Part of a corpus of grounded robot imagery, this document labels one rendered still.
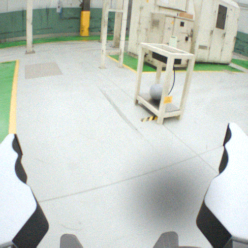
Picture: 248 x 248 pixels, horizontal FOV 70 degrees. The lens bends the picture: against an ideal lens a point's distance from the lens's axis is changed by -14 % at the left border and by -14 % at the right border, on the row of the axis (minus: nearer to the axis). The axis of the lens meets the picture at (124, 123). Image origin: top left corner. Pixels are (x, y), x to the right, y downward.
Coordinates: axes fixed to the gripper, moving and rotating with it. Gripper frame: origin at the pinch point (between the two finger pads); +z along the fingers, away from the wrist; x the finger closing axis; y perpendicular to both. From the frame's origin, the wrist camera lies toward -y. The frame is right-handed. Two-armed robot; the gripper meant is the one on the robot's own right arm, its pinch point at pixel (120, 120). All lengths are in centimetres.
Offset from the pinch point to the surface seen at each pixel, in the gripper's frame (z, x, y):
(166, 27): 414, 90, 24
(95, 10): 1007, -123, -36
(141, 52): 232, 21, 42
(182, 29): 433, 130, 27
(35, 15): 882, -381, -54
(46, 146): 129, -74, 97
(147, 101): 213, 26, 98
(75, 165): 108, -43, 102
